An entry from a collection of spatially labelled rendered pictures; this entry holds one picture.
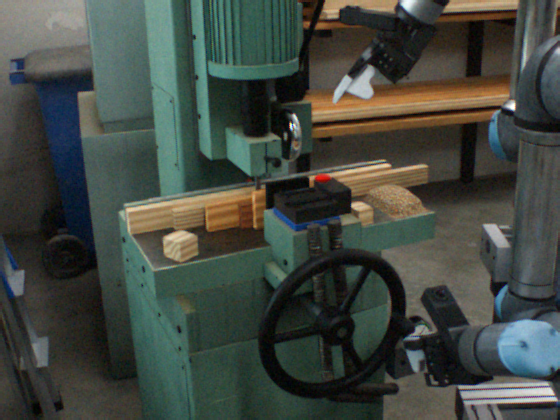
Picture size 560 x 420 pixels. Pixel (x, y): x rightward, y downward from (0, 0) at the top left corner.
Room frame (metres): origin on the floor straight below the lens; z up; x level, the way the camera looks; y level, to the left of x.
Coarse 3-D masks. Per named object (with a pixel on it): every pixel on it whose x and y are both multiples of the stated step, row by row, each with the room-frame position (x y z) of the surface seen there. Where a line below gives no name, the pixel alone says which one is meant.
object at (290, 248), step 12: (264, 216) 1.30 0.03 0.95; (276, 216) 1.27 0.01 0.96; (348, 216) 1.26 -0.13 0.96; (264, 228) 1.30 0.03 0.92; (276, 228) 1.25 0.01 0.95; (288, 228) 1.22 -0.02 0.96; (324, 228) 1.21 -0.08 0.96; (348, 228) 1.23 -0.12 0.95; (360, 228) 1.24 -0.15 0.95; (276, 240) 1.25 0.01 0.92; (288, 240) 1.20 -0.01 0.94; (300, 240) 1.19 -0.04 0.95; (324, 240) 1.21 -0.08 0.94; (348, 240) 1.23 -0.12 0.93; (360, 240) 1.24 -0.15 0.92; (276, 252) 1.25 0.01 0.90; (288, 252) 1.20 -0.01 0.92; (300, 252) 1.19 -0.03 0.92; (324, 252) 1.21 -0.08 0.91; (288, 264) 1.20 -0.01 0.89; (300, 264) 1.19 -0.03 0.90
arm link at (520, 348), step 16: (528, 320) 0.87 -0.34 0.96; (480, 336) 0.90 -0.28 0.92; (496, 336) 0.87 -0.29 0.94; (512, 336) 0.84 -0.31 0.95; (528, 336) 0.83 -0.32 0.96; (544, 336) 0.84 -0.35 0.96; (480, 352) 0.89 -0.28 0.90; (496, 352) 0.86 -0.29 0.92; (512, 352) 0.83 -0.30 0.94; (528, 352) 0.82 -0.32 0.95; (544, 352) 0.82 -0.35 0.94; (496, 368) 0.86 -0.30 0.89; (512, 368) 0.83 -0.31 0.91; (528, 368) 0.81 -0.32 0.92; (544, 368) 0.81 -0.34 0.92
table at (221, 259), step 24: (384, 216) 1.40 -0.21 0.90; (408, 216) 1.40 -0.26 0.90; (432, 216) 1.42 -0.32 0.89; (144, 240) 1.31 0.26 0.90; (216, 240) 1.31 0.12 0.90; (240, 240) 1.30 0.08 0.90; (264, 240) 1.30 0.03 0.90; (384, 240) 1.37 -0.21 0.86; (408, 240) 1.39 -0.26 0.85; (144, 264) 1.24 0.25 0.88; (168, 264) 1.21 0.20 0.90; (192, 264) 1.21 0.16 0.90; (216, 264) 1.23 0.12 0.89; (240, 264) 1.25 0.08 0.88; (264, 264) 1.26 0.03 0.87; (168, 288) 1.19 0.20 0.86; (192, 288) 1.21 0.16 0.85; (312, 288) 1.20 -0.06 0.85
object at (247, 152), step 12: (228, 132) 1.49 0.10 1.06; (240, 132) 1.46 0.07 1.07; (228, 144) 1.49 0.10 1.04; (240, 144) 1.42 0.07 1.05; (252, 144) 1.38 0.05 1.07; (264, 144) 1.39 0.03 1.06; (276, 144) 1.40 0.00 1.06; (228, 156) 1.49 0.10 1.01; (240, 156) 1.43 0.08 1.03; (252, 156) 1.38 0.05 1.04; (264, 156) 1.39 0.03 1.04; (276, 156) 1.40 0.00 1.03; (252, 168) 1.38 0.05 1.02; (264, 168) 1.39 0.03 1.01; (276, 168) 1.40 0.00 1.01
